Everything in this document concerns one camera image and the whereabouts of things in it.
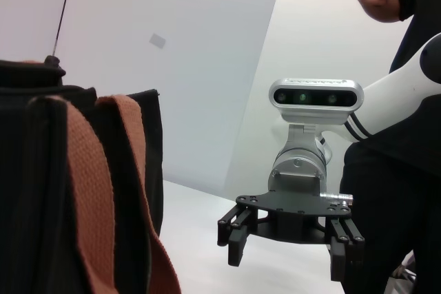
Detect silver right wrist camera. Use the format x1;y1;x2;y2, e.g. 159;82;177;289
268;78;365;126

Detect black food bag orange handles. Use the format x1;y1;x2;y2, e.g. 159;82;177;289
0;54;183;294

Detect right gripper cable with connectors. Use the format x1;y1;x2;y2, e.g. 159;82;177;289
319;192;358;204

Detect person in black clothes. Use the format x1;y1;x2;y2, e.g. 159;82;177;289
340;0;441;294

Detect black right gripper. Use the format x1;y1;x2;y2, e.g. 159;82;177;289
216;189;366;283

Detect small white wall plate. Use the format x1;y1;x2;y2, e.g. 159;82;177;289
149;32;167;48

